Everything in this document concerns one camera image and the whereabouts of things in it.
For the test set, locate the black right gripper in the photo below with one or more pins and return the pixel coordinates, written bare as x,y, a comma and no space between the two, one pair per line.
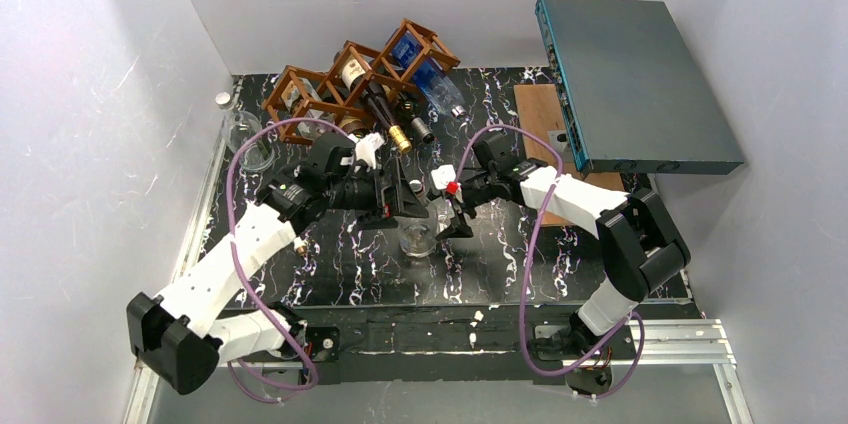
465,196

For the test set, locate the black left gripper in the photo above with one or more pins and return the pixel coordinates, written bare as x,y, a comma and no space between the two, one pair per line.
385,193

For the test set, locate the clear bottle white gold label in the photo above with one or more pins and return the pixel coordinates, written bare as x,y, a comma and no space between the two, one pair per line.
417,235

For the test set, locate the clear bottle silver cap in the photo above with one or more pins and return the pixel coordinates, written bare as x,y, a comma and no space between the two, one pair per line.
239,127

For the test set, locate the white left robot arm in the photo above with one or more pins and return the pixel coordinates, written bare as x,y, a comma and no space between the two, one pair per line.
179,333

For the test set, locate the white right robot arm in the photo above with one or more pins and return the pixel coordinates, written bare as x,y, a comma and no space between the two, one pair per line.
641,247

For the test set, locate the brown wooden wine rack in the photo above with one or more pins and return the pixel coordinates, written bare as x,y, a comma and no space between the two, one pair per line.
361,85

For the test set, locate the blue transparent bottle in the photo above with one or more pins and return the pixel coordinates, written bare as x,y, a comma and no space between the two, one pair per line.
431,80

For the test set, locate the dark wine bottle gold cap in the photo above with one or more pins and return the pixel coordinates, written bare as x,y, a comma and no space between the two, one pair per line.
374,98

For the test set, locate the teal metal box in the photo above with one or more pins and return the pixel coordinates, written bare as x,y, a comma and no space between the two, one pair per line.
632,96

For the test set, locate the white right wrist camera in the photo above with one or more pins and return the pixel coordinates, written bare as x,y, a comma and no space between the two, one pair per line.
443,182

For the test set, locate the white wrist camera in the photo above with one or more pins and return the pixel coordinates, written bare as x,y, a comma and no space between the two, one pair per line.
366,149
443,182

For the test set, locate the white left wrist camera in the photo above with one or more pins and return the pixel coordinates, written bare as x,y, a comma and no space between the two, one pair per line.
366,149

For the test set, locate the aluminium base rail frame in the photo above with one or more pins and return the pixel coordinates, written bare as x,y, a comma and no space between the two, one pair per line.
476,342

